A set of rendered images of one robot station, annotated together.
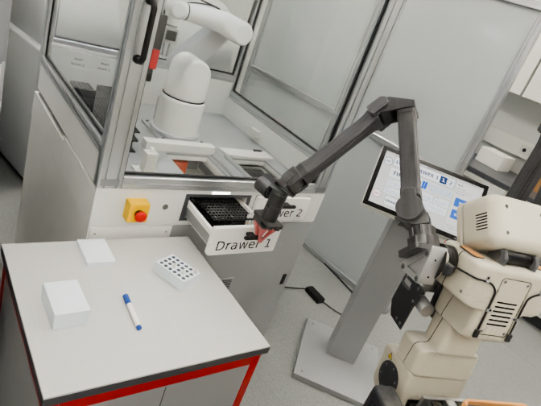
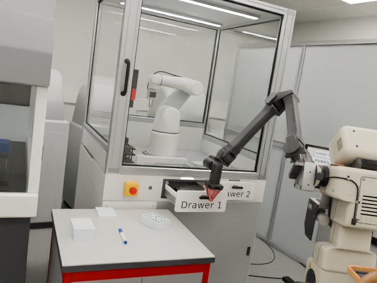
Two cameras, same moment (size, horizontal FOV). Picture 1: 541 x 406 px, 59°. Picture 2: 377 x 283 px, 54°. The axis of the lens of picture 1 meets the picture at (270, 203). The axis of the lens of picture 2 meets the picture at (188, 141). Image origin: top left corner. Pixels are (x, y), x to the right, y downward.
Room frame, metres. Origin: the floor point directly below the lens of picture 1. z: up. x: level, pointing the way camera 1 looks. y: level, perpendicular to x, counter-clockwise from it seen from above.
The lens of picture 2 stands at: (-0.36, -0.45, 1.44)
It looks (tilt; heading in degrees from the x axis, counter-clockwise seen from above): 8 degrees down; 18
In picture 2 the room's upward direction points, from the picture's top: 8 degrees clockwise
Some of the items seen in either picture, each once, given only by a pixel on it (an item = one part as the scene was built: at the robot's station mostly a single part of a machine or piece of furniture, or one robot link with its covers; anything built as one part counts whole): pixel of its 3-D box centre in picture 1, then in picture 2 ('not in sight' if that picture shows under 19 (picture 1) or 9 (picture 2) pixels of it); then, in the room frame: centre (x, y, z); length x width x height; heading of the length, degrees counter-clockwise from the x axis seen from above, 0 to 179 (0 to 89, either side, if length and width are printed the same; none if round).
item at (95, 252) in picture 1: (96, 252); (105, 213); (1.24, 0.46, 0.77); 0.13 x 0.09 x 0.02; 42
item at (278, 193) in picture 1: (276, 197); (216, 167); (1.47, -0.01, 1.07); 0.07 x 0.06 x 0.07; 48
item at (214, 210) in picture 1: (218, 210); (186, 190); (1.63, 0.18, 0.87); 0.22 x 0.18 x 0.06; 43
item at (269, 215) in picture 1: (270, 213); (214, 179); (1.47, -0.01, 1.01); 0.10 x 0.07 x 0.07; 42
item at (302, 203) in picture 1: (281, 209); (233, 190); (1.84, -0.05, 0.87); 0.29 x 0.02 x 0.11; 133
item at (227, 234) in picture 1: (245, 238); (201, 201); (1.48, 0.04, 0.87); 0.29 x 0.02 x 0.11; 133
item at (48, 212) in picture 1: (154, 239); (156, 233); (2.02, 0.47, 0.40); 1.03 x 0.95 x 0.80; 133
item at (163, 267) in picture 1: (176, 271); (155, 221); (1.28, 0.20, 0.78); 0.12 x 0.08 x 0.04; 67
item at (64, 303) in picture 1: (64, 304); (82, 228); (0.96, 0.41, 0.79); 0.13 x 0.09 x 0.05; 44
